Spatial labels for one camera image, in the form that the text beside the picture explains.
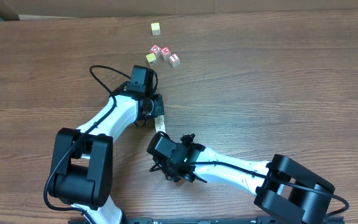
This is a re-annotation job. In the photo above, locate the wooden block red letter I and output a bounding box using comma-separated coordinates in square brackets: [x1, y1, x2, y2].
[168, 53, 180, 67]

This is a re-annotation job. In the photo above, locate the wooden block with K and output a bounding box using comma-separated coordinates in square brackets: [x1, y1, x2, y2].
[155, 115, 164, 123]

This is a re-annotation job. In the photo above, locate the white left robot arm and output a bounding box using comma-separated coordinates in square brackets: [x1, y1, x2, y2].
[43, 81, 163, 223]

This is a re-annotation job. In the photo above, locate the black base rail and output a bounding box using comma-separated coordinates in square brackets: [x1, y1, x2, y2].
[68, 216, 344, 224]

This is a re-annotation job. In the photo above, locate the far wooden block yellow top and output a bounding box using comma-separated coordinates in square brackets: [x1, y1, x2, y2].
[150, 22, 161, 35]

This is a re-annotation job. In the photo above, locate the wooden block yellow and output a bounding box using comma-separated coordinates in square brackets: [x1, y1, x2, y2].
[145, 53, 158, 66]
[150, 22, 161, 35]

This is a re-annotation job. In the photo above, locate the wooden block red letter C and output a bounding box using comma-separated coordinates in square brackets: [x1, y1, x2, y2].
[150, 44, 161, 58]

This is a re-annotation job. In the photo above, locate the wooden block red letter M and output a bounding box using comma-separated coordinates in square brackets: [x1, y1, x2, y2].
[160, 47, 172, 60]

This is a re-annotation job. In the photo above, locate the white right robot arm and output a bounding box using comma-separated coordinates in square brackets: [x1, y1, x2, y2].
[147, 132, 335, 223]

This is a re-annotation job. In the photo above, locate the wooden block with umbrella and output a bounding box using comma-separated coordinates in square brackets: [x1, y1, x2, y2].
[155, 121, 166, 133]

